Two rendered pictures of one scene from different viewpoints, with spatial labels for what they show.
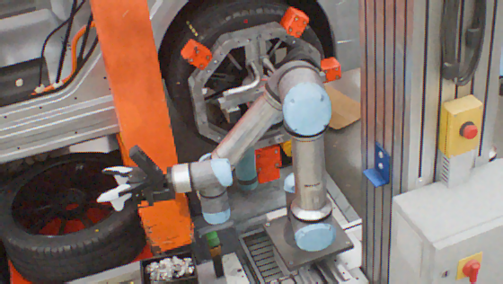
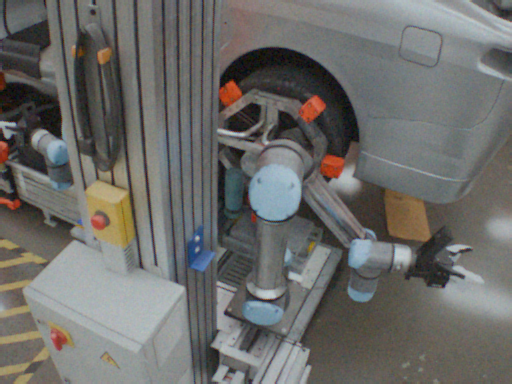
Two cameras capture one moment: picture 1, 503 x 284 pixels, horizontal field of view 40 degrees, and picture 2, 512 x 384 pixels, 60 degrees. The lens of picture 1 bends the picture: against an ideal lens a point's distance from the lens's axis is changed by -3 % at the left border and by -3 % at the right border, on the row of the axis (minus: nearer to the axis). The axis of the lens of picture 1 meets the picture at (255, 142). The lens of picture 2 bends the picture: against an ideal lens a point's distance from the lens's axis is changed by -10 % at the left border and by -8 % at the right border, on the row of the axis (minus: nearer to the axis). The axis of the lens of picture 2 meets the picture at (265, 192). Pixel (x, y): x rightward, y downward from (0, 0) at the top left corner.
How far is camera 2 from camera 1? 1.54 m
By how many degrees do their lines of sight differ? 29
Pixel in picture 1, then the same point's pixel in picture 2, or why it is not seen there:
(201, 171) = (44, 142)
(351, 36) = (375, 153)
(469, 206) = (89, 290)
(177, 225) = not seen: hidden behind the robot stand
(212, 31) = (250, 83)
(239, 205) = (245, 229)
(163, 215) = not seen: hidden behind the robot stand
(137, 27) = not seen: hidden behind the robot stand
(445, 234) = (42, 288)
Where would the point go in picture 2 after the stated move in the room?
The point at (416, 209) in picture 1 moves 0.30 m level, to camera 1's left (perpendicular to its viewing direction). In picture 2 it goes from (64, 259) to (12, 204)
